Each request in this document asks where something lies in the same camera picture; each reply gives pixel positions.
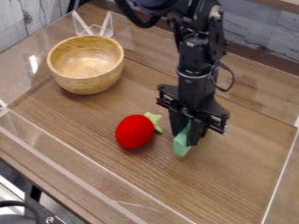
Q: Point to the brown wooden bowl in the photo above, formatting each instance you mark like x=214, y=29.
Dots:
x=86, y=64

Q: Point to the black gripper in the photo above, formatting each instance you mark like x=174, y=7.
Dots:
x=206, y=116

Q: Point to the black device with logo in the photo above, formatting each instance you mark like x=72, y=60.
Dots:
x=47, y=216

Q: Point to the green rectangular block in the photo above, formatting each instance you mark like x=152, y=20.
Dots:
x=180, y=146

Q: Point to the black table leg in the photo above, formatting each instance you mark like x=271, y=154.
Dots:
x=35, y=193

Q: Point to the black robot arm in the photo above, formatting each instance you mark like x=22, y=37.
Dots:
x=196, y=24

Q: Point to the red plush strawberry toy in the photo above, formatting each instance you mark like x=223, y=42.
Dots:
x=136, y=129

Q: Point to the clear acrylic tray enclosure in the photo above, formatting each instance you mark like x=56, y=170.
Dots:
x=98, y=150

